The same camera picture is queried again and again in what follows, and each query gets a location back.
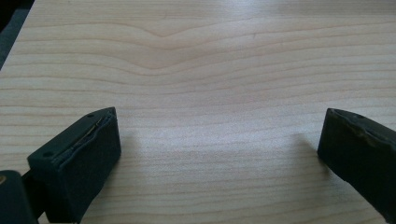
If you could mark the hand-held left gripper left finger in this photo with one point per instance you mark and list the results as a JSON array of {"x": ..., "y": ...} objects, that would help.
[{"x": 77, "y": 161}]

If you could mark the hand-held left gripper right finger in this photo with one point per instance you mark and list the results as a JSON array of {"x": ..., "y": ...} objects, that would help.
[{"x": 358, "y": 149}]

